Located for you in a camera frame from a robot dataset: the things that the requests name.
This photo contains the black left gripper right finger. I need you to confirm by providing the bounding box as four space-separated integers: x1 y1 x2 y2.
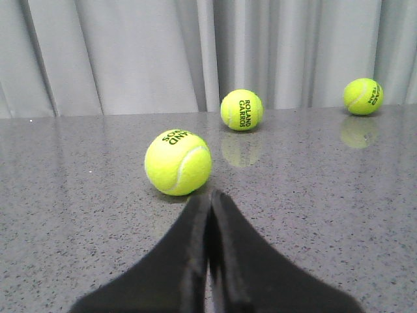
209 190 363 312

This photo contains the grey pleated curtain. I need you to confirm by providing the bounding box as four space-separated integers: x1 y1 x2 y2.
1 1 416 118

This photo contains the roland garros tennis ball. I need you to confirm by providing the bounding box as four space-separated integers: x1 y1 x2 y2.
144 129 212 196
220 89 264 131

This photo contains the Head Team tennis ball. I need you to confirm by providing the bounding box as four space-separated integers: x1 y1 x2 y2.
343 78 384 115

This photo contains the near Roland Garros tennis ball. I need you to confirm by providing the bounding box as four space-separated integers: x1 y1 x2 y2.
144 129 212 196

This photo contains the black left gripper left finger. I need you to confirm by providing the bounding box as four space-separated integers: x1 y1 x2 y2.
71 195 211 312

